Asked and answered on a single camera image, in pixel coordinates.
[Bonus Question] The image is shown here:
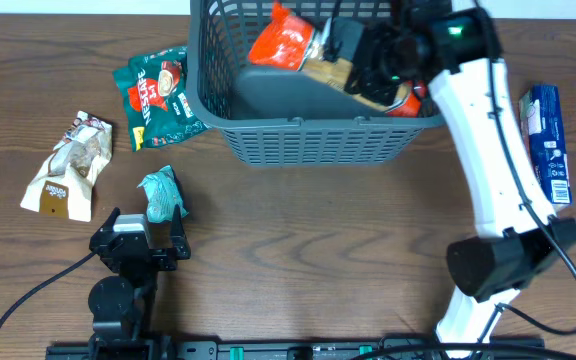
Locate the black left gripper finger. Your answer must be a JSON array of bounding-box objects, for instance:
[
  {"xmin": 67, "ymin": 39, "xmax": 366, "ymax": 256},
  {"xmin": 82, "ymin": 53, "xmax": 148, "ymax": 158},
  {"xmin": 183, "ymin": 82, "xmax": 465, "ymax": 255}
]
[
  {"xmin": 170, "ymin": 205, "xmax": 187, "ymax": 248},
  {"xmin": 103, "ymin": 207, "xmax": 121, "ymax": 231}
]

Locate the orange tan noodle packet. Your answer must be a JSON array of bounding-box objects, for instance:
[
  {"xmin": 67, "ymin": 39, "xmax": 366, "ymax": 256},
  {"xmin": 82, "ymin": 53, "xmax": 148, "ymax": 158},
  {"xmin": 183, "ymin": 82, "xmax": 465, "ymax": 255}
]
[{"xmin": 248, "ymin": 2, "xmax": 427, "ymax": 117}]

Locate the blue tissue pack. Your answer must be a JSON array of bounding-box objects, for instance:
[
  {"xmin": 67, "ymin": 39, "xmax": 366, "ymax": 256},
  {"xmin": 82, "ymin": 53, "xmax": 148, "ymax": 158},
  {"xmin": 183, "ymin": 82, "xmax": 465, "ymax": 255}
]
[{"xmin": 519, "ymin": 84, "xmax": 573, "ymax": 211}]

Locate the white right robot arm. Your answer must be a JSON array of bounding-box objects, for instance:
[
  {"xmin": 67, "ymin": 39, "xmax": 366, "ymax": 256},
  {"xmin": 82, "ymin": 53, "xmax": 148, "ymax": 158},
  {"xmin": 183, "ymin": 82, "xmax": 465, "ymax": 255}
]
[{"xmin": 324, "ymin": 1, "xmax": 576, "ymax": 359}]

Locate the teal crumpled snack packet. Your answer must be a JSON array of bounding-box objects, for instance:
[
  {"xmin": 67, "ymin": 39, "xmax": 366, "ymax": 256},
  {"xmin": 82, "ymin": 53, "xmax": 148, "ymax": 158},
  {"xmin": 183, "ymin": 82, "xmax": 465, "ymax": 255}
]
[{"xmin": 138, "ymin": 165, "xmax": 188, "ymax": 223}]

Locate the white brown snack bag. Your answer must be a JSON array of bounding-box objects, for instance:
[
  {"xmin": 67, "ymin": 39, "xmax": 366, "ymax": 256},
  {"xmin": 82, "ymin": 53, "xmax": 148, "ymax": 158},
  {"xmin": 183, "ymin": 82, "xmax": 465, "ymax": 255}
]
[{"xmin": 20, "ymin": 111, "xmax": 112, "ymax": 222}]

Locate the grey plastic basket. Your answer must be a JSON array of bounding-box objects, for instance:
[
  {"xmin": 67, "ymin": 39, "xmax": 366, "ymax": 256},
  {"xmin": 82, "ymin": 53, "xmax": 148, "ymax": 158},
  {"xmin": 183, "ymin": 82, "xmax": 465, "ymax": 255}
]
[{"xmin": 186, "ymin": 0, "xmax": 444, "ymax": 166}]

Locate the green Nescafe coffee bag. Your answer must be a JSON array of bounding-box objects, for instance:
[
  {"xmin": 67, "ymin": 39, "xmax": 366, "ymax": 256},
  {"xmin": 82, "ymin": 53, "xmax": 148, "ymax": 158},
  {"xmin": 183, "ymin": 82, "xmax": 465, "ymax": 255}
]
[{"xmin": 113, "ymin": 46, "xmax": 209, "ymax": 152}]

